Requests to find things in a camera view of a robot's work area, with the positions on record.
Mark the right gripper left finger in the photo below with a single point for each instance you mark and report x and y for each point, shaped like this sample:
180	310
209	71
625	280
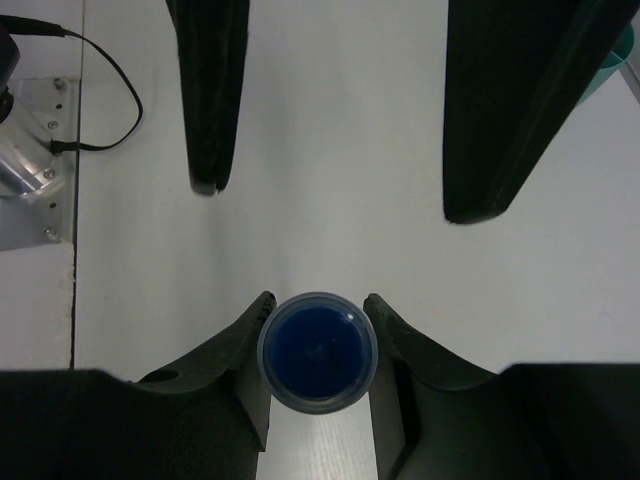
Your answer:
202	416

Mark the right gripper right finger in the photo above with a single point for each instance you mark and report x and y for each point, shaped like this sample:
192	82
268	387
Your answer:
436	415

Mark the teal divided pen holder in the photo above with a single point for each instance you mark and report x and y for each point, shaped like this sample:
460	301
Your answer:
615	59

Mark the glue bottle blue cap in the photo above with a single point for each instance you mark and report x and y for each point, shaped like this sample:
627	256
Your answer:
317	353

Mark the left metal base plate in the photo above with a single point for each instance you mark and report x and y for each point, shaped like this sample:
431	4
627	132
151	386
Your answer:
38	188

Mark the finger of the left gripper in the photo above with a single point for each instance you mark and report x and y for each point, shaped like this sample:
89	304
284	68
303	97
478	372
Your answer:
514	72
212	40

